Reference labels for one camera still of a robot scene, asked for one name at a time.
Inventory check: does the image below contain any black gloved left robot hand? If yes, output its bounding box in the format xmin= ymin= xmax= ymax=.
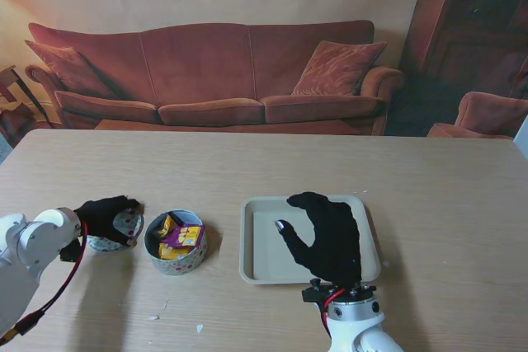
xmin=73 ymin=195 xmax=145 ymax=248

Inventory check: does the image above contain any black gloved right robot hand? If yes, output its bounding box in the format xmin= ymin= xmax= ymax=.
xmin=275 ymin=191 xmax=363 ymax=287

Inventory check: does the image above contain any round polka dot box lid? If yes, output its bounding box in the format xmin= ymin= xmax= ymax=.
xmin=88 ymin=208 xmax=145 ymax=253

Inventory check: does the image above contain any black and orange cookie packet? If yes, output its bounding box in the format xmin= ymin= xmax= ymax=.
xmin=147 ymin=211 xmax=177 ymax=242

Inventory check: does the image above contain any beige rectangular tray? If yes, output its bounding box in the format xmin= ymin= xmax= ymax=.
xmin=239 ymin=195 xmax=381 ymax=286

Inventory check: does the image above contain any purple cookie packet yellow print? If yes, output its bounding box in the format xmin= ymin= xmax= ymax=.
xmin=160 ymin=224 xmax=205 ymax=248

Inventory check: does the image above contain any round polka dot cookie box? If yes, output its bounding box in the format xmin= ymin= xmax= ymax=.
xmin=144 ymin=209 xmax=209 ymax=277

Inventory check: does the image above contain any plain red sofa cushion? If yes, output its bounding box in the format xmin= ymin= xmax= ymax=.
xmin=25 ymin=40 xmax=112 ymax=96

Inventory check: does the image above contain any wooden side chair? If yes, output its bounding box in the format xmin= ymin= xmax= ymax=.
xmin=0 ymin=64 xmax=54 ymax=138

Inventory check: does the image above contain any patterned red sofa cushion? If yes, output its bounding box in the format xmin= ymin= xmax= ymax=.
xmin=291 ymin=40 xmax=388 ymax=96

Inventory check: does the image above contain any red brown sofa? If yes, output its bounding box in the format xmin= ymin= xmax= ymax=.
xmin=25 ymin=20 xmax=405 ymax=137

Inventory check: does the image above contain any red brown armchair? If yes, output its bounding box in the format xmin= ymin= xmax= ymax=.
xmin=427 ymin=91 xmax=528 ymax=139

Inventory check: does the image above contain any dark wooden cabinet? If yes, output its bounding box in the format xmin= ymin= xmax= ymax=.
xmin=406 ymin=0 xmax=528 ymax=97

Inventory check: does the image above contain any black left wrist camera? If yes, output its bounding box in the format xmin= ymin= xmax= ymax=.
xmin=59 ymin=238 xmax=83 ymax=263

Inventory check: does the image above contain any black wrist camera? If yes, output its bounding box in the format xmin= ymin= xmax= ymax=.
xmin=301 ymin=279 xmax=331 ymax=303
xmin=59 ymin=238 xmax=83 ymax=263

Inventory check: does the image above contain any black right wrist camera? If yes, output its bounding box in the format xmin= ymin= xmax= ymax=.
xmin=301 ymin=279 xmax=331 ymax=303

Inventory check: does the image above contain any red black left arm cable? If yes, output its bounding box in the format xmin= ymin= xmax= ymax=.
xmin=0 ymin=222 xmax=90 ymax=343

